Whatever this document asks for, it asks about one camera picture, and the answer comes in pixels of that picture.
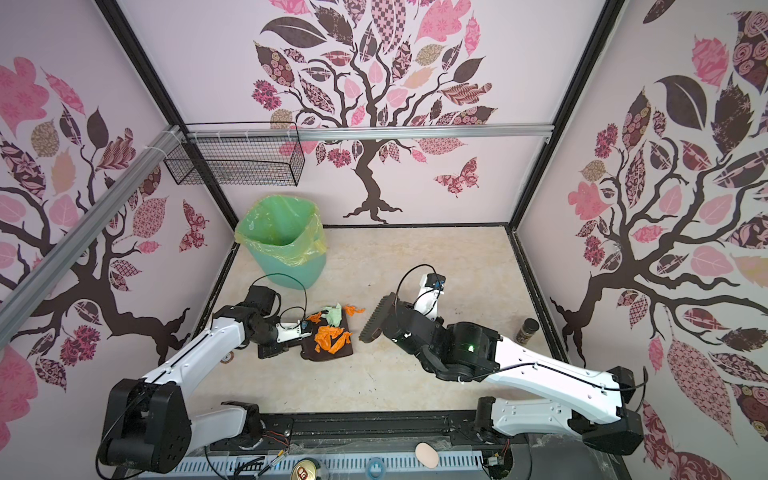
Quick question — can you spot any silver aluminium rail left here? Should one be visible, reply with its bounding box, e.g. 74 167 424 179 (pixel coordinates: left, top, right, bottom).
1 125 184 346

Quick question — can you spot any dark brown dustpan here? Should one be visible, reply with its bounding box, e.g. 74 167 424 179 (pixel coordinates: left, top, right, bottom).
300 310 354 362

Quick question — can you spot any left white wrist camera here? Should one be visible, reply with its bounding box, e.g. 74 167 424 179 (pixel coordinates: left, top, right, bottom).
276 321 312 343

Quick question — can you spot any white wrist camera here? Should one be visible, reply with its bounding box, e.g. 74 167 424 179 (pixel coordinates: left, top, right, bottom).
413 273 446 320
276 321 312 343

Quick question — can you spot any silver aluminium rail back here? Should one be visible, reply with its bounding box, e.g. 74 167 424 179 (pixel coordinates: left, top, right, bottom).
187 123 554 141

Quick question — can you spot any beige oval disc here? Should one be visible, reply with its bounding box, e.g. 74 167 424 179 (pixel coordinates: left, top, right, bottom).
414 442 440 469

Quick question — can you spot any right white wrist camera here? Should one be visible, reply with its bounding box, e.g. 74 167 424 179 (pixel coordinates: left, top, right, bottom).
413 273 446 320

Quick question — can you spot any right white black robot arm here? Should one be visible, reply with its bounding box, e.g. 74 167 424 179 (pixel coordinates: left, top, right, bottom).
359 294 644 456

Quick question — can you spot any orange scrap right middle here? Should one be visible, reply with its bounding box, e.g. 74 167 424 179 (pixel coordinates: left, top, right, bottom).
308 304 365 356

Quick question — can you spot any silver aluminium rail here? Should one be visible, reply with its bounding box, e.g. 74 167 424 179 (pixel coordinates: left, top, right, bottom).
1 125 184 346
187 123 554 141

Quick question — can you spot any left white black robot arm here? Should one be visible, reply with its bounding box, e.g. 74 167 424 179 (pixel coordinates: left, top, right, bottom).
95 285 310 474

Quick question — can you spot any green scrap front right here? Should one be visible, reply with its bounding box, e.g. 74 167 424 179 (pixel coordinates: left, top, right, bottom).
320 303 343 328

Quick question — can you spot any green bin with liner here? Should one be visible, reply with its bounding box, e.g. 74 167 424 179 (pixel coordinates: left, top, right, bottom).
235 195 327 290

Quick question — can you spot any small dark cylinder bottle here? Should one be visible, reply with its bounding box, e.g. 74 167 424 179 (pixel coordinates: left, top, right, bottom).
515 318 540 345

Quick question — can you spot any dark brown hand brush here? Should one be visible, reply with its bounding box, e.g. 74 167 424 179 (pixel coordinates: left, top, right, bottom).
359 292 399 344

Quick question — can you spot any black wire basket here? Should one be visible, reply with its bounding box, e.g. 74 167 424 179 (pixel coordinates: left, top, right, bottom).
164 120 305 187

